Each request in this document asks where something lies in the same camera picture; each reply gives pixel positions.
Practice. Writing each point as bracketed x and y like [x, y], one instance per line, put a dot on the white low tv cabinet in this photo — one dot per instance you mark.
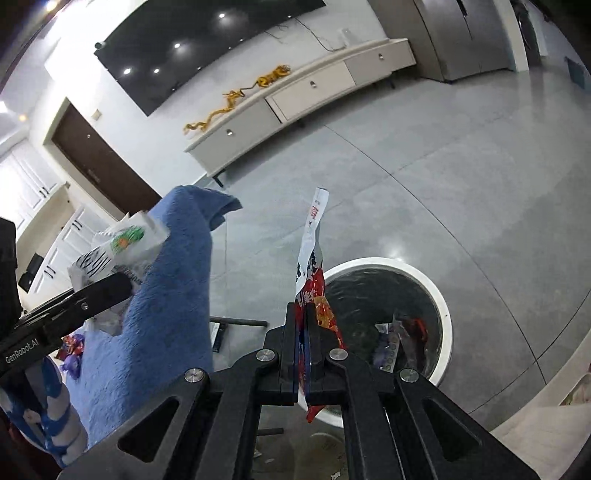
[288, 100]

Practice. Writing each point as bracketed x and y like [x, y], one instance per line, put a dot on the dark brown entrance door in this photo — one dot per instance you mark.
[100, 165]

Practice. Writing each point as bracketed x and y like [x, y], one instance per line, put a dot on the white paper wrapper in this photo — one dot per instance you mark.
[129, 247]

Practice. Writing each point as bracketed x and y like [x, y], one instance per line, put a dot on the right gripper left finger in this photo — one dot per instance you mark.
[201, 429]

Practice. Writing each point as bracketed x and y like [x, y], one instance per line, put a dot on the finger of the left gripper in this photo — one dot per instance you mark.
[69, 310]

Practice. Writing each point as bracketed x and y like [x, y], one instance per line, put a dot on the red white snack wrapper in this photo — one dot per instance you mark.
[311, 295]

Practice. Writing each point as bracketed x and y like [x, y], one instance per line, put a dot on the black wall television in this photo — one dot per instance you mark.
[163, 44]

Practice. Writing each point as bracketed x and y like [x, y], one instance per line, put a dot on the white lower cabinet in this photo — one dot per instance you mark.
[74, 239]

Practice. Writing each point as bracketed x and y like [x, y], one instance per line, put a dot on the purple snack bag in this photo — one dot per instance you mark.
[70, 355]

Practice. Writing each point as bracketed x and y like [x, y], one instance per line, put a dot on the black box on shelf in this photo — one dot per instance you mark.
[26, 279]

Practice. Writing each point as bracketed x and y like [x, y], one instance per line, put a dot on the white upper wall cabinet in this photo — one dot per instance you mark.
[27, 183]

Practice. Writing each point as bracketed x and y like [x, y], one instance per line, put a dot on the beige wall switch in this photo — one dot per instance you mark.
[96, 114]

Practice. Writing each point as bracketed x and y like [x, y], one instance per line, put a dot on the blue fuzzy table cloth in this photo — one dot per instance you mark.
[165, 330]

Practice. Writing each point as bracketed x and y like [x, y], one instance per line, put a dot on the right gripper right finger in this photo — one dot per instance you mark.
[399, 425]

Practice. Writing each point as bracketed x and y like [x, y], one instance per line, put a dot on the white round trash bin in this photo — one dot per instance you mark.
[391, 315]

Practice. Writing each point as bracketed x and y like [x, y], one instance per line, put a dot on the grey steel refrigerator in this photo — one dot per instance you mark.
[450, 39]

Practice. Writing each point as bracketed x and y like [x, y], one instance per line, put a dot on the golden dragon ornament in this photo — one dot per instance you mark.
[234, 96]

